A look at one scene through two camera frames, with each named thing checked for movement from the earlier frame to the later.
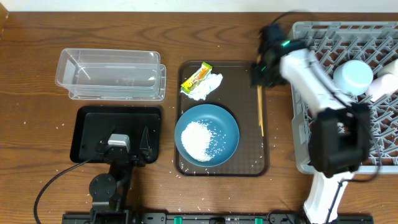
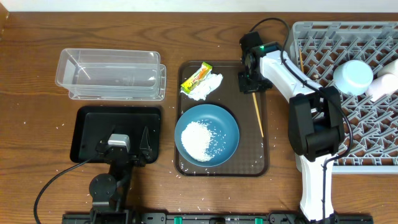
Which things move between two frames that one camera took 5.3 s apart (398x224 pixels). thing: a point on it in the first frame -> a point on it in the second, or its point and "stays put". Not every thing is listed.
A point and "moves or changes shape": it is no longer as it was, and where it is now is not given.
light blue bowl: [354, 77] stays put
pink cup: [382, 86] stays put
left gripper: [123, 155] stays put
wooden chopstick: [260, 107] moves or changes shape
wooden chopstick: [259, 88] moves or changes shape
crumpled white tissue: [200, 92] stays put
